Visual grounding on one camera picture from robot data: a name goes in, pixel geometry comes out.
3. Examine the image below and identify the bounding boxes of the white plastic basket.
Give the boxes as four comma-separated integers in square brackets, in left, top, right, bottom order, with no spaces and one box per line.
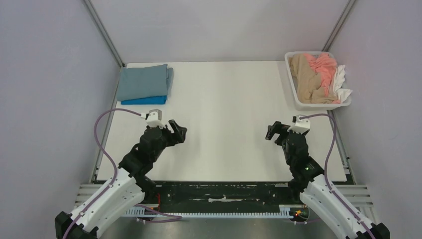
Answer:
[285,51,351,111]

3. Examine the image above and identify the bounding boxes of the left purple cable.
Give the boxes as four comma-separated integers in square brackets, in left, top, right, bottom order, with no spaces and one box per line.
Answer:
[62,108,183,239]

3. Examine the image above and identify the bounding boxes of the right corner aluminium post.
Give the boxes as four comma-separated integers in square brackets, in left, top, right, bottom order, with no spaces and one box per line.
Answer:
[322,0,358,52]

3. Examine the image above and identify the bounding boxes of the left corner aluminium post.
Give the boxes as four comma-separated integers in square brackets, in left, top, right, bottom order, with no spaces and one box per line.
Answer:
[82,0,126,68]

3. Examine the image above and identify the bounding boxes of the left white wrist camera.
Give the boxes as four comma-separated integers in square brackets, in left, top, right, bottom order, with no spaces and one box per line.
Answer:
[141,109,165,129]

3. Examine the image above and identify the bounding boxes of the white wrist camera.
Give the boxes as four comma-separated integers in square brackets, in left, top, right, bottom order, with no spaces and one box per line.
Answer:
[141,109,165,129]
[290,115,311,134]

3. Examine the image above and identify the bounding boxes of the bright blue folded t shirt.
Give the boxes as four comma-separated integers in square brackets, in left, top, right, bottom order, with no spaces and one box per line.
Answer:
[121,96,167,105]

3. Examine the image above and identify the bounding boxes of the white cable duct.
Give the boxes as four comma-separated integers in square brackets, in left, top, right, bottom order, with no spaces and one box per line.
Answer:
[122,205,308,220]

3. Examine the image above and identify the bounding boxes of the beige t shirt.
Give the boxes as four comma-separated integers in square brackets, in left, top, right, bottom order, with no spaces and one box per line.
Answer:
[288,52,338,104]

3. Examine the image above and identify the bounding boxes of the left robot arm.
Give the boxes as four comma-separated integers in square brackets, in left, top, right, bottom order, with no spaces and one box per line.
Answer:
[54,120,188,239]

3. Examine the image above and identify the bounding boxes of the pink t shirt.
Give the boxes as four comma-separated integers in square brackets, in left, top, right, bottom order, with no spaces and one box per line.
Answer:
[303,53,337,104]

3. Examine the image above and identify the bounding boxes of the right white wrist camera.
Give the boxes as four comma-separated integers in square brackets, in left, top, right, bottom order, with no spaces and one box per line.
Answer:
[290,115,311,134]

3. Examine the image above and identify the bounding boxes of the grey-blue folded t shirt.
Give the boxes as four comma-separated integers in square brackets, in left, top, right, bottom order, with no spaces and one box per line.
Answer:
[116,64,174,102]

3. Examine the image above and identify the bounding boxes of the white t shirt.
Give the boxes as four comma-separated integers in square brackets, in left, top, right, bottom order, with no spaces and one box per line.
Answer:
[329,65,353,104]

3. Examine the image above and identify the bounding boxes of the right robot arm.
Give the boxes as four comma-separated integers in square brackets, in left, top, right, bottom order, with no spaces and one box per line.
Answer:
[265,119,390,239]

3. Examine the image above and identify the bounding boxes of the corner aluminium post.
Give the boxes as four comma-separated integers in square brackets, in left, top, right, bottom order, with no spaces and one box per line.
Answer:
[82,0,126,68]
[322,0,358,52]

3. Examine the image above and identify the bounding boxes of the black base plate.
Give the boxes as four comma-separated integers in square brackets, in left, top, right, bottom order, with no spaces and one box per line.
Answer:
[142,181,304,213]

